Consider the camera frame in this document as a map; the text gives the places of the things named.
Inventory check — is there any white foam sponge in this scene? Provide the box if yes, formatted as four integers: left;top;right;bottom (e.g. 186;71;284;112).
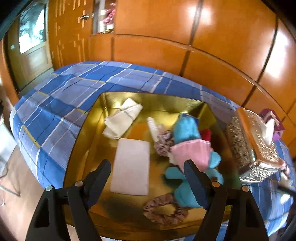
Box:
110;138;150;196

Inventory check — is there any pink knitted hat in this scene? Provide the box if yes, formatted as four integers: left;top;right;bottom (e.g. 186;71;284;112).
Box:
171;138;211;172

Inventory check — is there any purple cardboard box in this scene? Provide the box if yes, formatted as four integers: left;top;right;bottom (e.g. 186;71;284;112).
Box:
259;108;285;145

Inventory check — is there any cream cloth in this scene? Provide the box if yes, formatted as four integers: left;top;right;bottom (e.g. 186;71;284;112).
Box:
103;98;143;140

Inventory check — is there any blue plaid bed cover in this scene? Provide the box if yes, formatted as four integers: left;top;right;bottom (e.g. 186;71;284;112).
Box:
9;60;296;241

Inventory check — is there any leopard print scrunchie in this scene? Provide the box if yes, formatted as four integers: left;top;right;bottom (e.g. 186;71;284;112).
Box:
154;130;175;157

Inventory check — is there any wooden door with window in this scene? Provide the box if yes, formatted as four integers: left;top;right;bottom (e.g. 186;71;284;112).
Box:
4;1;53;91

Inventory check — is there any brown satin scrunchie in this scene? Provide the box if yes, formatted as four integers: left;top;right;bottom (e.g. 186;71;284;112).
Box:
143;194;189;226

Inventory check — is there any blue plush toy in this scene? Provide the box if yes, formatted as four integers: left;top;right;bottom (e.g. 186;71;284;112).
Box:
165;113;224;208

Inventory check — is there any orange wooden wardrobe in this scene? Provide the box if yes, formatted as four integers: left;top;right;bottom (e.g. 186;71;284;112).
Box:
48;0;296;158

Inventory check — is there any gold storage box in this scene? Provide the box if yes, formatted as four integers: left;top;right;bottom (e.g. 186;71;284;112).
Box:
63;92;241;240

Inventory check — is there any silver ornate tissue box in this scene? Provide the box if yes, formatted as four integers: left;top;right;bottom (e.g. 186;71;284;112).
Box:
226;108;284;183

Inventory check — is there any red knitted sock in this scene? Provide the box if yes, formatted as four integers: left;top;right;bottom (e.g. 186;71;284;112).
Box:
200;128;212;142

